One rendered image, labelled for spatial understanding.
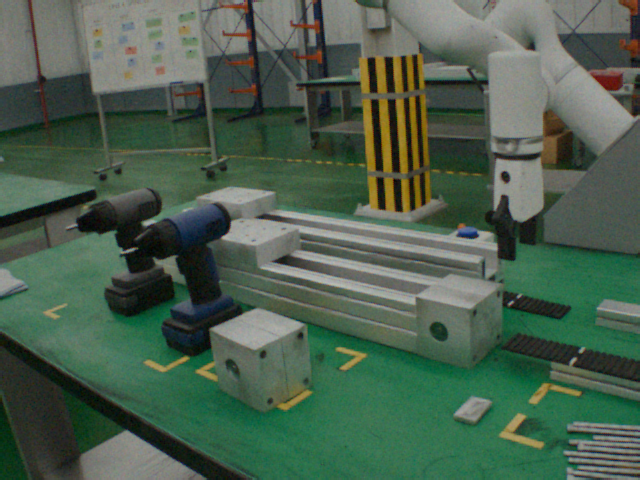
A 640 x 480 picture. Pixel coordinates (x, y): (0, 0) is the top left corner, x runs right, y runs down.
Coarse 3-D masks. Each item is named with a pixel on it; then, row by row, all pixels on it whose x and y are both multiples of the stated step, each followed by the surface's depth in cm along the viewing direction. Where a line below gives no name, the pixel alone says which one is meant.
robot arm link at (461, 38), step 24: (384, 0) 102; (408, 0) 99; (432, 0) 98; (408, 24) 101; (432, 24) 98; (456, 24) 97; (480, 24) 99; (432, 48) 100; (456, 48) 99; (480, 48) 102; (504, 48) 102; (480, 72) 107; (552, 96) 99
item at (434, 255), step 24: (264, 216) 148; (288, 216) 143; (312, 216) 140; (312, 240) 131; (336, 240) 125; (360, 240) 121; (384, 240) 120; (408, 240) 122; (432, 240) 118; (456, 240) 116; (384, 264) 118; (408, 264) 115; (432, 264) 112; (456, 264) 108; (480, 264) 105
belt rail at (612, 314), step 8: (600, 304) 96; (608, 304) 96; (616, 304) 96; (624, 304) 95; (632, 304) 95; (600, 312) 95; (608, 312) 94; (616, 312) 93; (624, 312) 93; (632, 312) 92; (600, 320) 95; (608, 320) 95; (616, 320) 94; (624, 320) 93; (632, 320) 92; (616, 328) 94; (624, 328) 93; (632, 328) 92
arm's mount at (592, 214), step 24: (624, 144) 118; (600, 168) 123; (624, 168) 120; (576, 192) 128; (600, 192) 124; (624, 192) 121; (552, 216) 133; (576, 216) 129; (600, 216) 126; (624, 216) 122; (552, 240) 134; (576, 240) 131; (600, 240) 127; (624, 240) 124
